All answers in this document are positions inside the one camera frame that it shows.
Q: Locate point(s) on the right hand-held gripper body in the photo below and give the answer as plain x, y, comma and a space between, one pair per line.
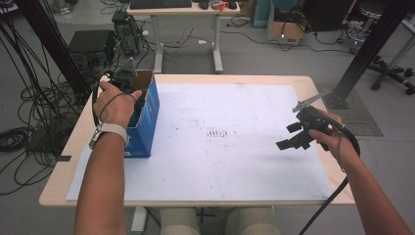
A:
311, 119

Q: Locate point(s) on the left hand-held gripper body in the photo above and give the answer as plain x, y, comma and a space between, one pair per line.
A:
125, 78

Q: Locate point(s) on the blue cardboard box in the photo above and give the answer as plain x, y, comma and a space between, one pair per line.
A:
147, 130

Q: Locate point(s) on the person's left hand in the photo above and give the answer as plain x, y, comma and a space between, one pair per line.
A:
114, 107

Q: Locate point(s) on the person's right hand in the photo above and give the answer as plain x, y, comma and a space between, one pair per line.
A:
332, 143

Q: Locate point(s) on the black computer tower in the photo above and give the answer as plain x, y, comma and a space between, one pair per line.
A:
129, 32

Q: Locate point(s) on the dark grey floor mat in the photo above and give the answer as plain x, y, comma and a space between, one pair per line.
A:
359, 117

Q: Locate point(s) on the black equipment case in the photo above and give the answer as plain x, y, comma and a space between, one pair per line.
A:
91, 42

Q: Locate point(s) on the black keyboard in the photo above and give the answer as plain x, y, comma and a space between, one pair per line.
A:
160, 4

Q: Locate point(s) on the wooden desk with white legs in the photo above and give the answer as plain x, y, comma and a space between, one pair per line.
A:
182, 10

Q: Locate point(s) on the white paper sheet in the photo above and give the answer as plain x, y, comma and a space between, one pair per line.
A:
212, 173

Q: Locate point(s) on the brown cardboard box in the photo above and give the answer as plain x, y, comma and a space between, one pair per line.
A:
288, 31

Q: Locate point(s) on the black office chair base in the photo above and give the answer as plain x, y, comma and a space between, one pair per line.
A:
391, 73

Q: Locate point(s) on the black tape piece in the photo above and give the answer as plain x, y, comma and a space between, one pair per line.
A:
63, 158

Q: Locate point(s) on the black computer mouse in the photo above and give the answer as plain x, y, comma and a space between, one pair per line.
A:
203, 4

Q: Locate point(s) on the white table leg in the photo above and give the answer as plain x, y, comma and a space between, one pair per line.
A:
139, 220

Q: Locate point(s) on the teal box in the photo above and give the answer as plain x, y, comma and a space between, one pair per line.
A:
261, 11

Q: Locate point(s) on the orange small item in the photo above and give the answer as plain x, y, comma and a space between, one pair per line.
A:
220, 5

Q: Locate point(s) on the person's beige trousers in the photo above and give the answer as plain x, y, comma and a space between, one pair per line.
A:
179, 223

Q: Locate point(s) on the round stool on wheels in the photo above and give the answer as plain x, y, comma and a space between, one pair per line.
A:
372, 8

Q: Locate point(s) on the black metal post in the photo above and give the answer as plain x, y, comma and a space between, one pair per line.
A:
375, 42
55, 45

